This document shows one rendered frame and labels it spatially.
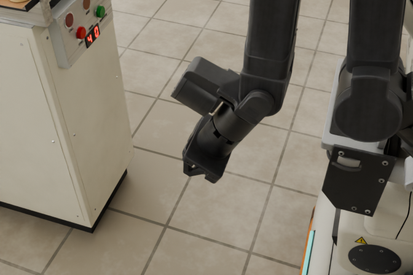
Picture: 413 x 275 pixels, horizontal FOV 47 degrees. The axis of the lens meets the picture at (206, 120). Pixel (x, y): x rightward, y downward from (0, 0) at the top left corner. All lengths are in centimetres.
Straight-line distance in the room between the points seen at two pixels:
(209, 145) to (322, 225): 73
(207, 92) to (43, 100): 64
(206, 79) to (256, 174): 121
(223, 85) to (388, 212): 45
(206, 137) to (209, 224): 99
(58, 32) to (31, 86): 16
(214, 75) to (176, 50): 176
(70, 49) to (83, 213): 59
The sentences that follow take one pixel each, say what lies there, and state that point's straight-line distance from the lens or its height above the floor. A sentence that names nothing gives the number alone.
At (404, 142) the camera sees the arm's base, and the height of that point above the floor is 95.
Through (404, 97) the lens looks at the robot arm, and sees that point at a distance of 59.
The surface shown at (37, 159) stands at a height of 38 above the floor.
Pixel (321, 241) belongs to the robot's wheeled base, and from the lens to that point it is 135.
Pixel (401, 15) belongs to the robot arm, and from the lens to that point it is 54.
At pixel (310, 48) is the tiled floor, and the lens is 246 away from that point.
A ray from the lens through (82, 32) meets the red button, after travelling 117.
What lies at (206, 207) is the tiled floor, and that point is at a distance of 171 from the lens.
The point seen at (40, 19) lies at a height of 86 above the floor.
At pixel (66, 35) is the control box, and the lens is 113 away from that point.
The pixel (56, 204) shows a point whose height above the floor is 17.
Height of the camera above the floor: 139
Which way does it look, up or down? 44 degrees down
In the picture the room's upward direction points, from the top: straight up
